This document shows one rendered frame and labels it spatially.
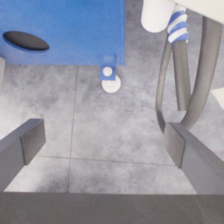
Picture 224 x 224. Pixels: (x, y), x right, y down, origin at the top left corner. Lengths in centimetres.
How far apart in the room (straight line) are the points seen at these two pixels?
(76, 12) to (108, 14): 8
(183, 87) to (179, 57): 5
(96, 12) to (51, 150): 72
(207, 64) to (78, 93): 76
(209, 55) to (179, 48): 8
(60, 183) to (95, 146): 27
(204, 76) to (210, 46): 4
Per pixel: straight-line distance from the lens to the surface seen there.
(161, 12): 26
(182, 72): 29
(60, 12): 49
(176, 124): 16
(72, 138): 90
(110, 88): 87
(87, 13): 47
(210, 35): 24
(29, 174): 103
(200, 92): 26
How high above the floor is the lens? 85
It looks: 82 degrees down
